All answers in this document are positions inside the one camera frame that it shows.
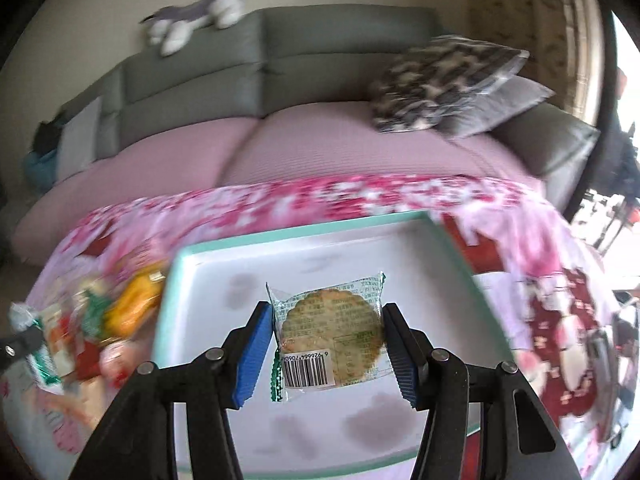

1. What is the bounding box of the black bag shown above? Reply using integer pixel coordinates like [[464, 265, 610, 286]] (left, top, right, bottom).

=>
[[32, 120, 65, 157]]

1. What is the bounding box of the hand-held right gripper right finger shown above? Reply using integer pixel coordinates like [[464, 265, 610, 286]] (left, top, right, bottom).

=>
[[382, 302, 583, 480]]

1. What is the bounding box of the beige patterned curtain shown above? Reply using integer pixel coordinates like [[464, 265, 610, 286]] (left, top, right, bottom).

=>
[[467, 0, 601, 126]]

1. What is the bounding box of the grey white plush dog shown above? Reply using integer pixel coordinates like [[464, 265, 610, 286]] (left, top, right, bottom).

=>
[[139, 0, 252, 57]]

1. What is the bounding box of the dark stand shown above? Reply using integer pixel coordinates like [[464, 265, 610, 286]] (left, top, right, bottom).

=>
[[592, 120, 640, 256]]

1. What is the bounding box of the yellow snack packet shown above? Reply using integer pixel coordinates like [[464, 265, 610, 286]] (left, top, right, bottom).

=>
[[102, 266, 168, 338]]

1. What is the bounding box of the light grey cushion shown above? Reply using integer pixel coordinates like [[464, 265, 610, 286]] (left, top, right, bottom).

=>
[[57, 97, 103, 181]]

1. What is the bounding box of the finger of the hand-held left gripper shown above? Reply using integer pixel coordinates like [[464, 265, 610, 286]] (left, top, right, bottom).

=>
[[0, 327, 43, 371]]

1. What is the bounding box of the round cracker clear packet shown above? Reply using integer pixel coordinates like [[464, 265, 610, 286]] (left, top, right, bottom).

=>
[[265, 271, 388, 403]]

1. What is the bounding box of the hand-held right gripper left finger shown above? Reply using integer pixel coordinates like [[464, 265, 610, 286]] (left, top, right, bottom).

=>
[[67, 301, 275, 480]]

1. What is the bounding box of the teal cloth item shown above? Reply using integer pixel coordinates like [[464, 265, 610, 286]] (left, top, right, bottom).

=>
[[22, 152, 58, 193]]

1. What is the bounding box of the pink cartoon printed blanket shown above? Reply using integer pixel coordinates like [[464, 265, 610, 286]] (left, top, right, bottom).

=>
[[0, 174, 636, 480]]

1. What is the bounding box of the small red snack packet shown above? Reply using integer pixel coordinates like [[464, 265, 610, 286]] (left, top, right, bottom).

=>
[[75, 345, 108, 381]]

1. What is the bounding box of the grey pillow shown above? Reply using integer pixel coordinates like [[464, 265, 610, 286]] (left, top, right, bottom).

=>
[[440, 76, 556, 140]]

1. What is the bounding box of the pink sofa cover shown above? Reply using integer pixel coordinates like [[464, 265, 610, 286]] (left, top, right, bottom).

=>
[[12, 100, 546, 261]]

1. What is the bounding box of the grey sofa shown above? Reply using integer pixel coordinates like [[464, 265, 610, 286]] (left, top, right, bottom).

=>
[[20, 7, 601, 211]]

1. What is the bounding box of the dark patterned pillow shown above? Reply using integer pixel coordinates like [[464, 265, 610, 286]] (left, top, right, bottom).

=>
[[369, 35, 531, 133]]

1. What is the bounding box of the green white snack packet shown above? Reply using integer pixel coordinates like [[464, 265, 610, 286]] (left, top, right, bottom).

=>
[[10, 302, 66, 393]]

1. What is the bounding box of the round pink snack packet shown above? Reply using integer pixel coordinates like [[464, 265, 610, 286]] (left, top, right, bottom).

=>
[[100, 340, 140, 387]]

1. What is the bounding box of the white tray teal rim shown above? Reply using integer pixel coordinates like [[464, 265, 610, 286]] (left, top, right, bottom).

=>
[[151, 210, 516, 479]]

